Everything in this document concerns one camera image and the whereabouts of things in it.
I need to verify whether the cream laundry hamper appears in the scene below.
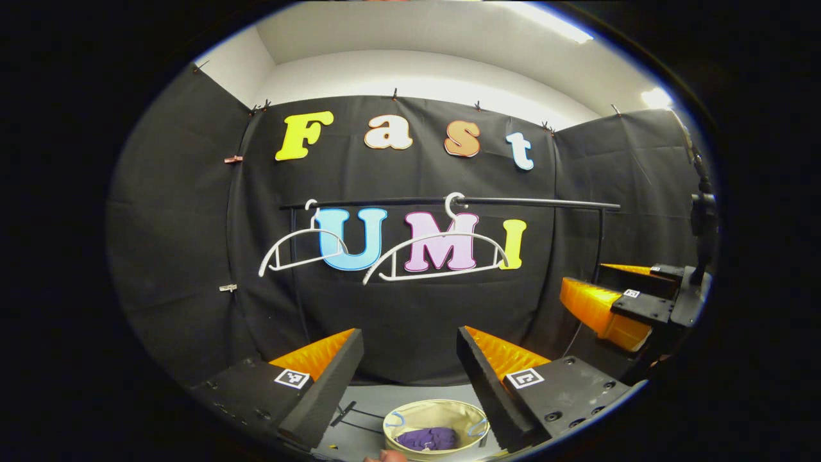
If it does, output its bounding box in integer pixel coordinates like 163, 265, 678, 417
383, 399, 490, 461

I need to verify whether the small ceiling light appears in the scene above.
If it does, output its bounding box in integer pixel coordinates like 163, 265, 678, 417
641, 87, 674, 110

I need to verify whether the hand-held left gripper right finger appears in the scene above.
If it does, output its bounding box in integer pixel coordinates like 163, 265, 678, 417
456, 325, 634, 454

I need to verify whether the white clothes hanger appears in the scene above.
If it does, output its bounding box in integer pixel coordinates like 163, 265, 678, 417
258, 199, 349, 278
362, 192, 509, 286

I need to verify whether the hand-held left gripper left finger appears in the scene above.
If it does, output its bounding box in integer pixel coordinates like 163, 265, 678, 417
189, 328, 365, 451

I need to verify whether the black clothes rack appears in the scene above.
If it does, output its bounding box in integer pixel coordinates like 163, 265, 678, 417
280, 196, 622, 443

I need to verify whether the purple ribbed sweater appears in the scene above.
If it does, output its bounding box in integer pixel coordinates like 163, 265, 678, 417
396, 427, 457, 451

